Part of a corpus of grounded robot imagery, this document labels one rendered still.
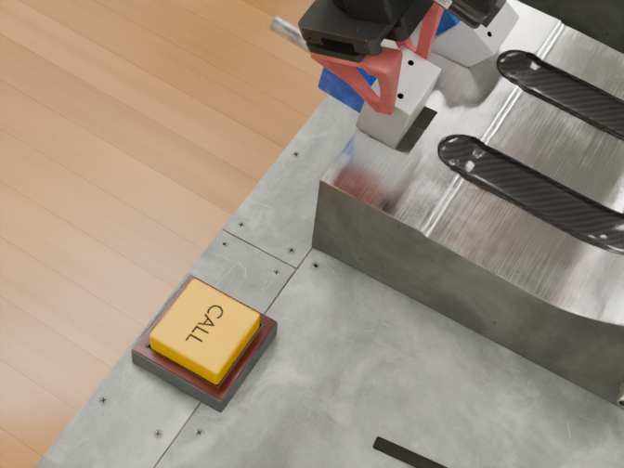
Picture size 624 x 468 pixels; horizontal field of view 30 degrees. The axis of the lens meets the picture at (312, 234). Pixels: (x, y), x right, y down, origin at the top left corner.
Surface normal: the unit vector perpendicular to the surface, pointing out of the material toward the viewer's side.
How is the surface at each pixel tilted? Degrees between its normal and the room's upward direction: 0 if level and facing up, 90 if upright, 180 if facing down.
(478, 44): 90
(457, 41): 90
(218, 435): 0
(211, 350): 0
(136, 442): 0
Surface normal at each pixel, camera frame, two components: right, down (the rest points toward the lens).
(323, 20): -0.26, -0.62
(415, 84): 0.15, -0.42
